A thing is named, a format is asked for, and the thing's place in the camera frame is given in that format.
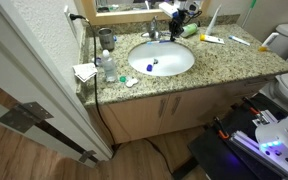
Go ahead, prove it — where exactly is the black robot cart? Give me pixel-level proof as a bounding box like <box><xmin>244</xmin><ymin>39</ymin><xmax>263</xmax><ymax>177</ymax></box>
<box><xmin>187</xmin><ymin>92</ymin><xmax>288</xmax><ymax>180</ymax></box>

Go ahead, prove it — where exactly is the blue white toothbrush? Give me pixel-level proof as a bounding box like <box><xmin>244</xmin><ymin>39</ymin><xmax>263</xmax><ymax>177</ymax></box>
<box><xmin>146</xmin><ymin>39</ymin><xmax>174</xmax><ymax>46</ymax></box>

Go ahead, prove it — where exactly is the metal cabinet door handle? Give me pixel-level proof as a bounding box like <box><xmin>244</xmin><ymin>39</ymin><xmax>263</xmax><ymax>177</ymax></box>
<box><xmin>171</xmin><ymin>96</ymin><xmax>182</xmax><ymax>116</ymax></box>
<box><xmin>157</xmin><ymin>97</ymin><xmax>168</xmax><ymax>118</ymax></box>

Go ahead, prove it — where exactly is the wood framed mirror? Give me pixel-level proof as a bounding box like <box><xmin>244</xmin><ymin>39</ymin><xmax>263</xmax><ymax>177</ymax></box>
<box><xmin>81</xmin><ymin>0</ymin><xmax>212</xmax><ymax>26</ymax></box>

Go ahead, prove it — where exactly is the folded white paper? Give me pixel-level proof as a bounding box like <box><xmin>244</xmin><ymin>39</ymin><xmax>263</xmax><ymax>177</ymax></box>
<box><xmin>72</xmin><ymin>62</ymin><xmax>98</xmax><ymax>83</ymax></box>

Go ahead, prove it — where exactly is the purple toothpaste tube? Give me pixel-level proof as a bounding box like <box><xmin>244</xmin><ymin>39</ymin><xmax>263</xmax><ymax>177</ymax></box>
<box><xmin>92</xmin><ymin>57</ymin><xmax>104</xmax><ymax>67</ymax></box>

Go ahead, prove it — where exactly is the white sunscreen tube yellow cap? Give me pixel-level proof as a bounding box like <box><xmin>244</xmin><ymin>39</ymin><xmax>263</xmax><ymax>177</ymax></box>
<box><xmin>258</xmin><ymin>32</ymin><xmax>280</xmax><ymax>53</ymax></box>

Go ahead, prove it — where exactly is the large metal door hinge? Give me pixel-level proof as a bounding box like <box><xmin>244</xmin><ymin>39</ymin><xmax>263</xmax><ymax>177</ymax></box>
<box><xmin>0</xmin><ymin>101</ymin><xmax>54</xmax><ymax>134</ymax></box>

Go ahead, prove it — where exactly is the white wall outlet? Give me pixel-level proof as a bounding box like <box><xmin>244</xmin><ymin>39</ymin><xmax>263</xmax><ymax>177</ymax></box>
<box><xmin>63</xmin><ymin>5</ymin><xmax>78</xmax><ymax>38</ymax></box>

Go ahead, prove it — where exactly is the white toilet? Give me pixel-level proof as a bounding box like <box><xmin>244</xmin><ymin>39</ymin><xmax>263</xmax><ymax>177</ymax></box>
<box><xmin>260</xmin><ymin>22</ymin><xmax>288</xmax><ymax>114</ymax></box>

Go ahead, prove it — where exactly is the white door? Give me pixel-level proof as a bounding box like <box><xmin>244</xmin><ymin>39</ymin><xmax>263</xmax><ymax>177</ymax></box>
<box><xmin>0</xmin><ymin>0</ymin><xmax>114</xmax><ymax>168</ymax></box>

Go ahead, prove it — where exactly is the orange black clamp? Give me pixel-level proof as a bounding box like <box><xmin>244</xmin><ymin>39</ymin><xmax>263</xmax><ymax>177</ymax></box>
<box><xmin>213</xmin><ymin>116</ymin><xmax>230</xmax><ymax>140</ymax></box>
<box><xmin>242</xmin><ymin>96</ymin><xmax>262</xmax><ymax>116</ymax></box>

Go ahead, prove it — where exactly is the chrome sink faucet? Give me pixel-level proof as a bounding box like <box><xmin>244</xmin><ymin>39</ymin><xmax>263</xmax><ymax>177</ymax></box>
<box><xmin>141</xmin><ymin>15</ymin><xmax>171</xmax><ymax>41</ymax></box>

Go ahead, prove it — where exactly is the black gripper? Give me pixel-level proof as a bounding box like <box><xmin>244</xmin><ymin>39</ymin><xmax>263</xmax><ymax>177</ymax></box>
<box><xmin>168</xmin><ymin>9</ymin><xmax>188</xmax><ymax>42</ymax></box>

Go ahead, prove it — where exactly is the clear plastic water bottle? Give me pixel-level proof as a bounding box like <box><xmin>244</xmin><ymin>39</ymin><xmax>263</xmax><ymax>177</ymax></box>
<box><xmin>101</xmin><ymin>49</ymin><xmax>118</xmax><ymax>83</ymax></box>

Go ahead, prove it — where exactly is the flat white yellow-capped tube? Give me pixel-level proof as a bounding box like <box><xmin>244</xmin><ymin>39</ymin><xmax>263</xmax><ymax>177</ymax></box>
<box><xmin>198</xmin><ymin>33</ymin><xmax>225</xmax><ymax>45</ymax></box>

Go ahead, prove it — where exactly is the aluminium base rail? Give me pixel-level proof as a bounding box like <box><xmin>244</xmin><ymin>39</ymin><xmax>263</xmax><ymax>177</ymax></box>
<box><xmin>229</xmin><ymin>129</ymin><xmax>288</xmax><ymax>180</ymax></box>

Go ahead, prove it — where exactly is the steel cup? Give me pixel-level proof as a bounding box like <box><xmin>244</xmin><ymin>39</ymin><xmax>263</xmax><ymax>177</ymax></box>
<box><xmin>97</xmin><ymin>27</ymin><xmax>116</xmax><ymax>52</ymax></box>

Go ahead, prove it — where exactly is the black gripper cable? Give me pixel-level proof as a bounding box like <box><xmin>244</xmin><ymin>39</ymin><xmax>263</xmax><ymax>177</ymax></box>
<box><xmin>183</xmin><ymin>2</ymin><xmax>204</xmax><ymax>25</ymax></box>

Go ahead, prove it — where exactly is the white oval sink basin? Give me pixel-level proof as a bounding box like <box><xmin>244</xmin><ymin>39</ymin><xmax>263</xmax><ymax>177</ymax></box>
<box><xmin>127</xmin><ymin>40</ymin><xmax>196</xmax><ymax>77</ymax></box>

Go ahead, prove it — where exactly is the black power cable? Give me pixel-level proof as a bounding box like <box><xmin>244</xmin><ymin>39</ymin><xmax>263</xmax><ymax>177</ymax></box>
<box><xmin>69</xmin><ymin>13</ymin><xmax>177</xmax><ymax>176</ymax></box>

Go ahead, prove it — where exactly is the white blue-capped tube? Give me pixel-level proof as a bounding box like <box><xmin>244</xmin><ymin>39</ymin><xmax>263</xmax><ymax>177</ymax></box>
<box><xmin>228</xmin><ymin>35</ymin><xmax>251</xmax><ymax>47</ymax></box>

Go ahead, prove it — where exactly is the green soap pump bottle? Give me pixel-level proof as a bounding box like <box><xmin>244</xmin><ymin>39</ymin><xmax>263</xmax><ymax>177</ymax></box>
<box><xmin>180</xmin><ymin>22</ymin><xmax>200</xmax><ymax>38</ymax></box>

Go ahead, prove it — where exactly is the wooden vanity cabinet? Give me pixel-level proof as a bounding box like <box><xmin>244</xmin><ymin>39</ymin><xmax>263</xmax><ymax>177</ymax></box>
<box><xmin>75</xmin><ymin>74</ymin><xmax>275</xmax><ymax>146</ymax></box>

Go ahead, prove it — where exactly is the small metal door hinge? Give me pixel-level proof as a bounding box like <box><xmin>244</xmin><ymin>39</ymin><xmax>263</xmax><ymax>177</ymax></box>
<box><xmin>78</xmin><ymin>149</ymin><xmax>98</xmax><ymax>164</ymax></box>

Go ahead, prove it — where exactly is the green white lens case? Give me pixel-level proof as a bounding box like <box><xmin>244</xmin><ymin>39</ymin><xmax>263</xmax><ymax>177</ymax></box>
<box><xmin>118</xmin><ymin>75</ymin><xmax>139</xmax><ymax>89</ymax></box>

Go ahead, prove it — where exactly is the small white blue-capped bottle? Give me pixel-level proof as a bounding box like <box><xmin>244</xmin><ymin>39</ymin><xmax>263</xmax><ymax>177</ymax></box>
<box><xmin>145</xmin><ymin>58</ymin><xmax>160</xmax><ymax>73</ymax></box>

